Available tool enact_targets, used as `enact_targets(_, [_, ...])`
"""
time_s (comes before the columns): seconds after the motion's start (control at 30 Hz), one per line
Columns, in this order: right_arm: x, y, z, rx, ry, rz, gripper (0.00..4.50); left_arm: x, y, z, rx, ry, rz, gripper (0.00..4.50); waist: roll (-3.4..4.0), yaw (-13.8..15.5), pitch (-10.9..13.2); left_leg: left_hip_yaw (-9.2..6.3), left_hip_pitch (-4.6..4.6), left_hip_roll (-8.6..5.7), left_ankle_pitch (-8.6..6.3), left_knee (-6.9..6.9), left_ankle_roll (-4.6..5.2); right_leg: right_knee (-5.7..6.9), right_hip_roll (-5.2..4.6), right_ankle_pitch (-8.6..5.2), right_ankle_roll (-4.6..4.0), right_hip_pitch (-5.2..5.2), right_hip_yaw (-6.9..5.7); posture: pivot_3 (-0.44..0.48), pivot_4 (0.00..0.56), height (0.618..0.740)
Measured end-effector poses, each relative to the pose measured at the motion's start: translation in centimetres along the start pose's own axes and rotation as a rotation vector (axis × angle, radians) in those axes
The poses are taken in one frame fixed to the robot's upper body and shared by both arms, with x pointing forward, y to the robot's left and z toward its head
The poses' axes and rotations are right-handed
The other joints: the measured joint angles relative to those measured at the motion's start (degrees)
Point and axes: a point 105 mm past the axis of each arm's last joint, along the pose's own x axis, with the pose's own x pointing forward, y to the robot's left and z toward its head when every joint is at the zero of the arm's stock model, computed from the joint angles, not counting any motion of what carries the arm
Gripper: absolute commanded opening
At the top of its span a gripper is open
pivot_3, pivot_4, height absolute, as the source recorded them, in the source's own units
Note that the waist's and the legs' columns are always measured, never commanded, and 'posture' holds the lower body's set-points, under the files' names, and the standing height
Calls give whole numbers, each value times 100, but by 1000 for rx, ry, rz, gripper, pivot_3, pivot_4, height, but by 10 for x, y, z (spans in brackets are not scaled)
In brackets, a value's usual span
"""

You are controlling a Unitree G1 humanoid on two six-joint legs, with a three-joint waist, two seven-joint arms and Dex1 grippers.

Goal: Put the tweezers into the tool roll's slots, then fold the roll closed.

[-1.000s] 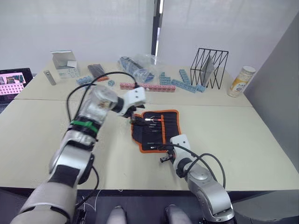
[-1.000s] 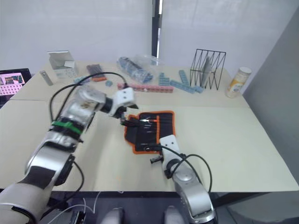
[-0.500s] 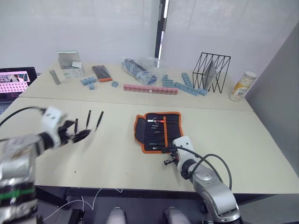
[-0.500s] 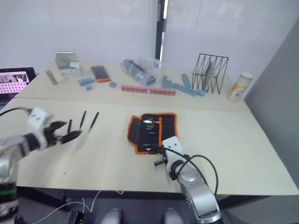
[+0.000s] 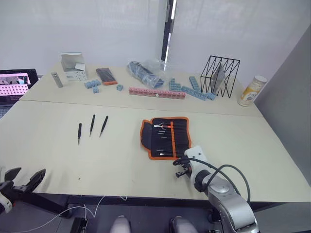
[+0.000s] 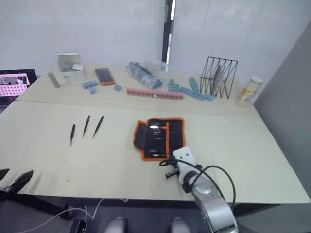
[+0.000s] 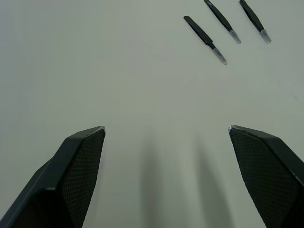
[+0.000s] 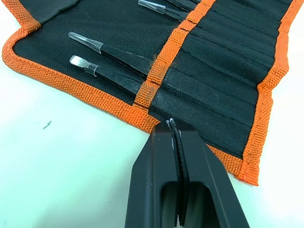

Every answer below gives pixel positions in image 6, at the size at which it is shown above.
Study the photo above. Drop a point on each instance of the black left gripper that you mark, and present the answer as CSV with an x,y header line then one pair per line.
x,y
6,193

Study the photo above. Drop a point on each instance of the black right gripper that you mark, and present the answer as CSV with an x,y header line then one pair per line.
x,y
173,173

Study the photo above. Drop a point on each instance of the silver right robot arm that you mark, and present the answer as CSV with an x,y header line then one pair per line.
x,y
213,208

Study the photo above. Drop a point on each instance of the black orange-trimmed tool roll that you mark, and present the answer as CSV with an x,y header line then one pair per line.
x,y
175,136

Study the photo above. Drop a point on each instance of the short black tweezers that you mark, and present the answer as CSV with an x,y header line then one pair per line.
x,y
72,132

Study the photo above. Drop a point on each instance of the long black tweezers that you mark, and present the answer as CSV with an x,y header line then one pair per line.
x,y
98,126
86,125

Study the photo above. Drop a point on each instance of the gray rounded shape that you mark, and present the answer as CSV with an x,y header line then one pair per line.
x,y
179,225
116,225

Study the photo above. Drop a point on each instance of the long blue block strip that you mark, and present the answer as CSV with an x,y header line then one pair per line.
x,y
196,95

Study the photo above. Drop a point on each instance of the pink block row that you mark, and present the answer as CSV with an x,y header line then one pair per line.
x,y
155,93

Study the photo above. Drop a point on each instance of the black device under table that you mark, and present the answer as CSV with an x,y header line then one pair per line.
x,y
79,225

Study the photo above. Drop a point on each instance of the blue block stack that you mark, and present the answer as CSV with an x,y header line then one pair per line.
x,y
173,85

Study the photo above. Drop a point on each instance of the short blue block strip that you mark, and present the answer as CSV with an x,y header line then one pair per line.
x,y
194,85

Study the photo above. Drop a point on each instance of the laptop screen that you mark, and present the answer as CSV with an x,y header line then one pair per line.
x,y
14,82

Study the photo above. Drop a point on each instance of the plastic bag of blue parts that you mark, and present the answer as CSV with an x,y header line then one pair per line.
x,y
143,74

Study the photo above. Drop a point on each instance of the gray sheet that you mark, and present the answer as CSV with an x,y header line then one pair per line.
x,y
216,78

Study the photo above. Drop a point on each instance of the gray metal bar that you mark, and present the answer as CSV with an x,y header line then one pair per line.
x,y
53,80

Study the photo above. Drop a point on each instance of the white yellow bottle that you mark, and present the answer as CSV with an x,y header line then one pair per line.
x,y
249,93

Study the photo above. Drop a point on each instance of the black orange flat case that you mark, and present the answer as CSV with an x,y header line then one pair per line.
x,y
104,75

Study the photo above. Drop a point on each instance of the open white cardboard box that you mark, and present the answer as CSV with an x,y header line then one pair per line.
x,y
70,64

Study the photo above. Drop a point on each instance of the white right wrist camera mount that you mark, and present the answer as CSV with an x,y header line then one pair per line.
x,y
184,155

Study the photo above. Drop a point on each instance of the black vertical post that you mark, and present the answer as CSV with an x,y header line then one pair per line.
x,y
168,29

